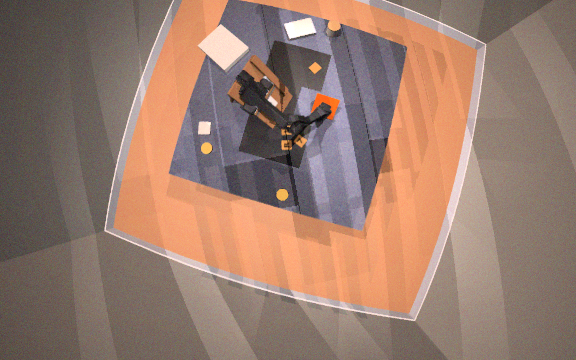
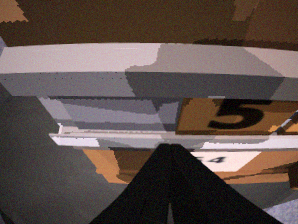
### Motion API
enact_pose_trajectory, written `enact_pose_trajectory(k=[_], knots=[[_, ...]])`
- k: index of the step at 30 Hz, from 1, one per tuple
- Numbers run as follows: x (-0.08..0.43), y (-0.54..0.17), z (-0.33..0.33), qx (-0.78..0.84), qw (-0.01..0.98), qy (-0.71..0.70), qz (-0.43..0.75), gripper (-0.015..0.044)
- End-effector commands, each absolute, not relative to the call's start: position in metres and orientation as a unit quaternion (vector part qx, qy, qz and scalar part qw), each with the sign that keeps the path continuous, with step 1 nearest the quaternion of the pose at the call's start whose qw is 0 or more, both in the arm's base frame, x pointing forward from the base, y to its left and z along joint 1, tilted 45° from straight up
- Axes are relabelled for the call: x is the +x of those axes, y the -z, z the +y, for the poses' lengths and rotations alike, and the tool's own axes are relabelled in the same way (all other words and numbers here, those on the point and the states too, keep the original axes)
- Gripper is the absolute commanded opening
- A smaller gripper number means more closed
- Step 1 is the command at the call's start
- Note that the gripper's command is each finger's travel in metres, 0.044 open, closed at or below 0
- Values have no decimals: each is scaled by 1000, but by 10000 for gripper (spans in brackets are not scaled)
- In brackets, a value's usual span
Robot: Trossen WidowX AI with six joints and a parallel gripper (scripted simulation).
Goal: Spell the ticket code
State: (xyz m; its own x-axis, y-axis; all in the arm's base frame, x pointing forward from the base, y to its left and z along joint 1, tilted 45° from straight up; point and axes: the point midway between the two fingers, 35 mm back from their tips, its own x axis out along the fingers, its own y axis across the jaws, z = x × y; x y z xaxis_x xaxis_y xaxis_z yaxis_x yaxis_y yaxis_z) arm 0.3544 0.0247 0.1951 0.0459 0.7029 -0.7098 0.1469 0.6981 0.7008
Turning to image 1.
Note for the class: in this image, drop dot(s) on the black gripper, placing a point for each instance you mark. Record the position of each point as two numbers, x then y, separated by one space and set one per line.
251 109

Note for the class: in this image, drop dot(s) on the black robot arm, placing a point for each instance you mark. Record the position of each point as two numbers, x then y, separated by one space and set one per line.
254 93

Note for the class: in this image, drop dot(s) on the yellow round disc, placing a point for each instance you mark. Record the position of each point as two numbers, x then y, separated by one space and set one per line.
282 194
206 148

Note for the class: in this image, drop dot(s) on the beige flat square tile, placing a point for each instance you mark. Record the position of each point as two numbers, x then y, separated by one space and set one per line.
204 128

